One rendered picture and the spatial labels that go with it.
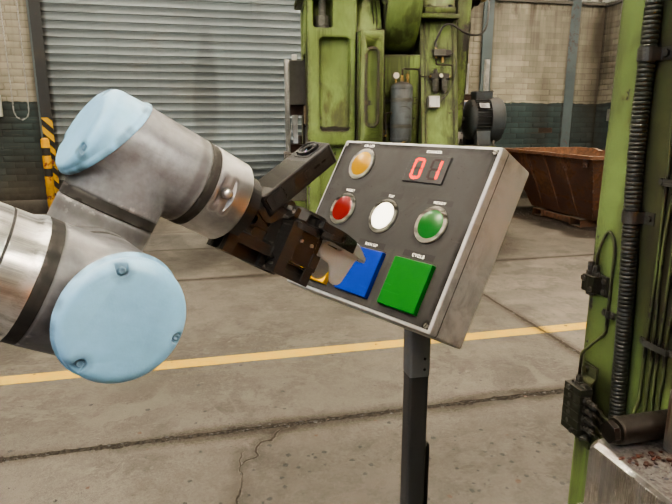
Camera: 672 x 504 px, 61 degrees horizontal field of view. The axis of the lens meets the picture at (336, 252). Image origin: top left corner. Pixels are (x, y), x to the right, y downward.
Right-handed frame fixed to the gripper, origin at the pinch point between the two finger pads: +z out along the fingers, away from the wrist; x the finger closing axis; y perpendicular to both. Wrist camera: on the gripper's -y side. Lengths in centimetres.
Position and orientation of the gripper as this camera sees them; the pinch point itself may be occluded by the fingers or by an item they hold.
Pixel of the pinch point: (358, 252)
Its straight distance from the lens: 75.3
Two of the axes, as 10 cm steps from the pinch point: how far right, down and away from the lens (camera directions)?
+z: 6.7, 3.6, 6.4
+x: 6.3, 1.8, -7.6
